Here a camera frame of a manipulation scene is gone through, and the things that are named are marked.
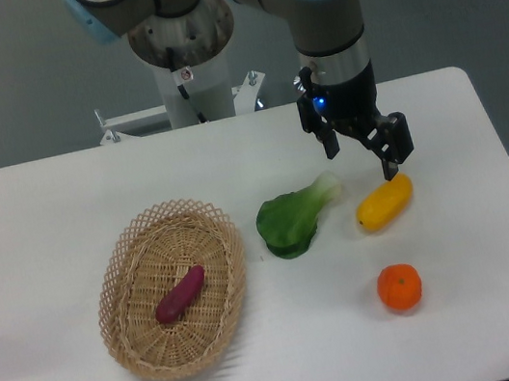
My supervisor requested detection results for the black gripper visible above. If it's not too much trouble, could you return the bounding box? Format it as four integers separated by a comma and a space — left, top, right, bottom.
296, 62, 415, 181

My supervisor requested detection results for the purple sweet potato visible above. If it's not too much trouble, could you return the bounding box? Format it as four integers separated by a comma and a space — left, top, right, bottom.
155, 264, 205, 325

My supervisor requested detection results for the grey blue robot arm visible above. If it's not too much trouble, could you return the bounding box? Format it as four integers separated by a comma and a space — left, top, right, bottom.
65, 0, 414, 180

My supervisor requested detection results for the woven wicker basket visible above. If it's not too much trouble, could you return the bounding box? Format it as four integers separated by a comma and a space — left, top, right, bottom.
98, 200, 246, 381

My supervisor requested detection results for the yellow mango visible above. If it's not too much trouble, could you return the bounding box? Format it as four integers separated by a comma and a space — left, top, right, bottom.
356, 173, 414, 232

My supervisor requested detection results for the green bok choy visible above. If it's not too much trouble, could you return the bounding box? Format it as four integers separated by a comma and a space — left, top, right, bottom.
255, 172, 342, 259

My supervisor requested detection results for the orange tangerine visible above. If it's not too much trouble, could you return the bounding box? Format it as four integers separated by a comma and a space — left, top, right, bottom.
376, 263, 423, 312

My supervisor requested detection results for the white metal base frame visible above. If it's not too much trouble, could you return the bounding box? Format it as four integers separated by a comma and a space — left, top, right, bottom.
94, 70, 266, 146

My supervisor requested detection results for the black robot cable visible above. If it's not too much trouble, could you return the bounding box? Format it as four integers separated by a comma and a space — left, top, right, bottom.
164, 42, 209, 129

